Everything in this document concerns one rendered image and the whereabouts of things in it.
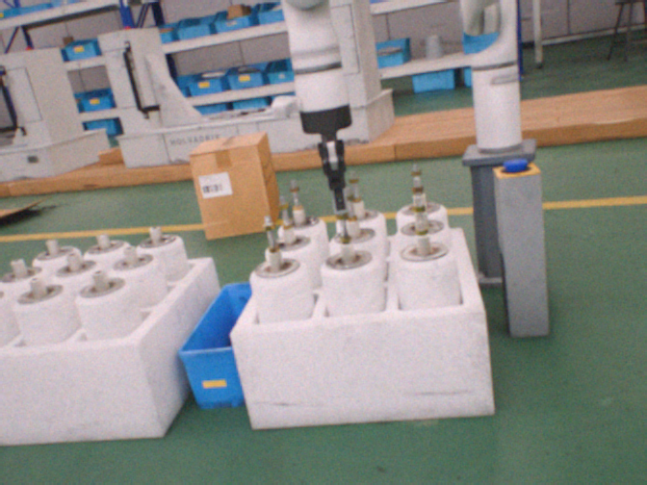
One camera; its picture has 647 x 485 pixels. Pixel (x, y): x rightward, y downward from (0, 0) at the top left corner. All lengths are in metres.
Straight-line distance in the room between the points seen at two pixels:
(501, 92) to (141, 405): 0.91
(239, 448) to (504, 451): 0.40
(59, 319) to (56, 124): 3.00
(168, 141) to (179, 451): 2.54
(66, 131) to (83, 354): 3.12
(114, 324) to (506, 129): 0.86
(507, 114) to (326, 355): 0.66
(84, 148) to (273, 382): 3.35
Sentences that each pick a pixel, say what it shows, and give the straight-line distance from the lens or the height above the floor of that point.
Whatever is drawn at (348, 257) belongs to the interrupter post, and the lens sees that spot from 0.95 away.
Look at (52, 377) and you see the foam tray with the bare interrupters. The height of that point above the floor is 0.13.
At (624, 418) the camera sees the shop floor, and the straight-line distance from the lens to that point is 1.02.
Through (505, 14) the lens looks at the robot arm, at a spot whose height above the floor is 0.57.
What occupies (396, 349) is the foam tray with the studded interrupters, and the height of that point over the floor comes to 0.13.
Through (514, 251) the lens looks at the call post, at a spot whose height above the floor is 0.17.
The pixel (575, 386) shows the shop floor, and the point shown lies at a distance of 1.08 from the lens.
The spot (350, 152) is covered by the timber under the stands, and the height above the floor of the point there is 0.06.
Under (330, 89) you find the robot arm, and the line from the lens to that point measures 0.87.
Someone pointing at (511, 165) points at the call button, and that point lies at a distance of 1.11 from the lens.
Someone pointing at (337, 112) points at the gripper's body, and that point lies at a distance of 0.88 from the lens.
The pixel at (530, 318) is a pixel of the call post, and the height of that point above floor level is 0.04.
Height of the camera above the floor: 0.59
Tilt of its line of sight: 19 degrees down
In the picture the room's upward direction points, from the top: 10 degrees counter-clockwise
